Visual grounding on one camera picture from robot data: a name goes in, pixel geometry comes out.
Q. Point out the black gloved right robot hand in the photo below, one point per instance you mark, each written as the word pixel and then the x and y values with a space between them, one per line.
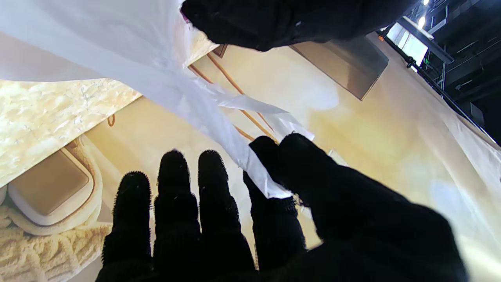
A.
pixel 352 235

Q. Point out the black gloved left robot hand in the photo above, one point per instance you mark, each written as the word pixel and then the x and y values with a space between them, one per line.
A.
pixel 282 19

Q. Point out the white plastic bag orange logo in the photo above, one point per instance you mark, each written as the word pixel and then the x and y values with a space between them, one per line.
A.
pixel 117 39

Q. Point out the bright studio light panel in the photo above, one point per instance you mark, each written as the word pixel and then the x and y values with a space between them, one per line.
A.
pixel 411 47

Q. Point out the black backdrop stand pole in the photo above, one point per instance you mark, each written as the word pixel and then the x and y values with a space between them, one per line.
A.
pixel 410 62

